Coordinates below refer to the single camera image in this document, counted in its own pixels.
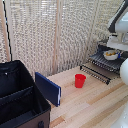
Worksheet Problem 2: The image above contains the blue book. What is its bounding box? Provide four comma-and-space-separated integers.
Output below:
34, 71, 63, 108

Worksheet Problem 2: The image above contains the yellow food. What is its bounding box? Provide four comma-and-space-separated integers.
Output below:
105, 50, 118, 57

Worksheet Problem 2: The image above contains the red plastic cup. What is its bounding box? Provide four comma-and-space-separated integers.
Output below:
74, 73, 87, 89

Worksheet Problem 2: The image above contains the small white bowl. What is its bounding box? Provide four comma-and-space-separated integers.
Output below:
102, 49, 121, 62

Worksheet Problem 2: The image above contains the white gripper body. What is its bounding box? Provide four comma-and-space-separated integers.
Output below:
106, 34, 128, 53

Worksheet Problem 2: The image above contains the grey ribbed oven tray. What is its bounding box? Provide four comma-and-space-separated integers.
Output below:
86, 50, 125, 72

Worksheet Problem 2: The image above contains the black vertical pole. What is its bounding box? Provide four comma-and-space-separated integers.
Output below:
1, 0, 14, 63

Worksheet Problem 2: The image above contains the metal wire oven rack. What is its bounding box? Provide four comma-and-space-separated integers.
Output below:
79, 63, 112, 85

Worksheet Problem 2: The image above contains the black fabric storage case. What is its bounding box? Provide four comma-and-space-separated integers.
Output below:
0, 59, 52, 128

